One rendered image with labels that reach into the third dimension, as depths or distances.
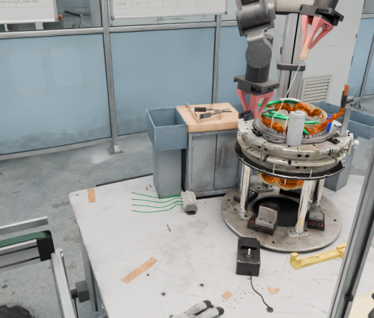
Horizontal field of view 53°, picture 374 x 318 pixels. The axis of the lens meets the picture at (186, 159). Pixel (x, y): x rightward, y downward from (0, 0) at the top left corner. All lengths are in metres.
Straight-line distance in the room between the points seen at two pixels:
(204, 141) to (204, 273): 0.43
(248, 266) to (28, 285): 1.46
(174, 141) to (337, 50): 2.69
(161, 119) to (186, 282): 0.59
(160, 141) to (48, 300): 1.21
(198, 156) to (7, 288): 1.38
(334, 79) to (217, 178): 2.62
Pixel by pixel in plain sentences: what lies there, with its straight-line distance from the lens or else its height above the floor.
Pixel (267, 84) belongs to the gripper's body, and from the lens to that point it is 0.94.
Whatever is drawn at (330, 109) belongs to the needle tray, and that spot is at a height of 1.04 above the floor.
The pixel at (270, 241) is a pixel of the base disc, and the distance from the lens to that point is 1.15.
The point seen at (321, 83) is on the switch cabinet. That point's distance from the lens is 3.70.
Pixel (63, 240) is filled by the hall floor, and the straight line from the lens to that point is 2.48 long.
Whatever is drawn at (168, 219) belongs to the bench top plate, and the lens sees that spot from 1.24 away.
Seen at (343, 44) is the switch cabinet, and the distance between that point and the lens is 3.75.
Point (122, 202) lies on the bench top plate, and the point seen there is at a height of 0.78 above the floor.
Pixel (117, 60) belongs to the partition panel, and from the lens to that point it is 3.23.
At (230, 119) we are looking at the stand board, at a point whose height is 1.06.
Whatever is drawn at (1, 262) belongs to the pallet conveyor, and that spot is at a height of 0.71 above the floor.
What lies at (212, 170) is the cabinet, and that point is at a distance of 1.30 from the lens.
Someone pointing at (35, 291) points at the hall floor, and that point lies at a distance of 2.21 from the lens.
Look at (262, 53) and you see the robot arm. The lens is 0.86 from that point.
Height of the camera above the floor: 1.52
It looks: 27 degrees down
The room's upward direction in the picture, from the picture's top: 1 degrees clockwise
